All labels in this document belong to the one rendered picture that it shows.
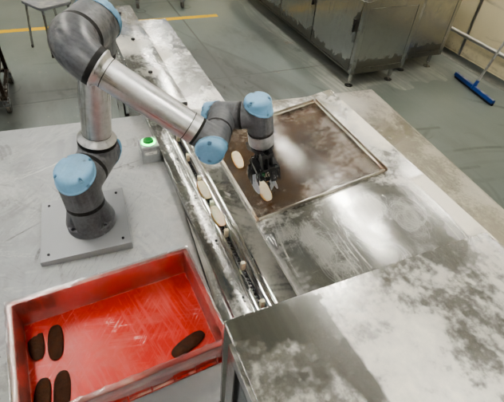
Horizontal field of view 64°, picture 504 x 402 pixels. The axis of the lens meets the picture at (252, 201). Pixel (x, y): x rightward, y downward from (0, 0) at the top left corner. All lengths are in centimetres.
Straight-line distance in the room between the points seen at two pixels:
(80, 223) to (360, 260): 84
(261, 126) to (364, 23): 292
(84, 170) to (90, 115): 15
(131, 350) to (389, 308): 70
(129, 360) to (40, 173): 85
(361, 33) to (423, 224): 281
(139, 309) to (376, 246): 71
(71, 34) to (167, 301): 71
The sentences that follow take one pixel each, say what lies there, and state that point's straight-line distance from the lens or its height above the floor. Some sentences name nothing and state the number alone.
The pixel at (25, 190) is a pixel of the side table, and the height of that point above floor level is 82.
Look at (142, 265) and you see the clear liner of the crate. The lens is 116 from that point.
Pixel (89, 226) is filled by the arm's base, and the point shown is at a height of 89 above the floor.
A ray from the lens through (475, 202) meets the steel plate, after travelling 178.
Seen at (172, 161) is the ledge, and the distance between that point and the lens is 158.
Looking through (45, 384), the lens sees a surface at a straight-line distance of 115.
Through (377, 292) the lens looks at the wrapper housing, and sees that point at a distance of 68.
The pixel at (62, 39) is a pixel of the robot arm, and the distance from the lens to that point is 103.
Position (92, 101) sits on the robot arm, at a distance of 122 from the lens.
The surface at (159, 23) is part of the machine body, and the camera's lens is 296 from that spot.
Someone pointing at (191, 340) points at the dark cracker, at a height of 83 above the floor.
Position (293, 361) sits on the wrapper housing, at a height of 130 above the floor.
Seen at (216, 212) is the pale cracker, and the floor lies 86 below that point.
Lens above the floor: 183
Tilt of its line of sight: 43 degrees down
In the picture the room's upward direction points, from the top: 6 degrees clockwise
